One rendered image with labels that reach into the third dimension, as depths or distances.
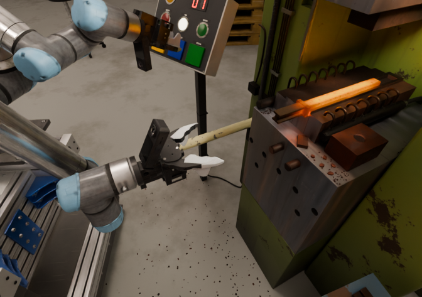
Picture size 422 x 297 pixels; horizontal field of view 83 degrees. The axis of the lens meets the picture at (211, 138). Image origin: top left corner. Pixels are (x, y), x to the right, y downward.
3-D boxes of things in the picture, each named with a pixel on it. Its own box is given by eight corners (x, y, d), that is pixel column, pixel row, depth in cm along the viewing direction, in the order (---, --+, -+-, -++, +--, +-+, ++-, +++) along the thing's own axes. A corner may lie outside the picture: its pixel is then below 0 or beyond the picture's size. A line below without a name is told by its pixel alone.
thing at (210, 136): (177, 156, 111) (176, 148, 107) (173, 148, 114) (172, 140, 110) (256, 128, 125) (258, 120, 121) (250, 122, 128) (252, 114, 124)
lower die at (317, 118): (314, 143, 71) (323, 121, 65) (273, 107, 84) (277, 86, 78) (404, 106, 85) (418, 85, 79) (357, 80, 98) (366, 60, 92)
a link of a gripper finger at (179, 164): (204, 159, 57) (169, 154, 58) (204, 154, 56) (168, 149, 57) (200, 174, 54) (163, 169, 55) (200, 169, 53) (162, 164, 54)
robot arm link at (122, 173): (107, 156, 54) (113, 183, 49) (127, 149, 55) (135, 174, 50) (116, 176, 59) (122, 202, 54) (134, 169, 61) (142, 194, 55)
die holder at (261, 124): (294, 255, 91) (338, 187, 60) (242, 181, 115) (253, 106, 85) (390, 198, 109) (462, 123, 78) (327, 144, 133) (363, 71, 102)
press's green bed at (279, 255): (272, 289, 123) (294, 255, 91) (235, 226, 148) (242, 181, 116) (349, 241, 141) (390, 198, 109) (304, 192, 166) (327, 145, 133)
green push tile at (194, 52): (198, 67, 92) (204, 48, 90) (184, 62, 95) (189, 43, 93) (201, 68, 94) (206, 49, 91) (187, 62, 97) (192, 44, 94)
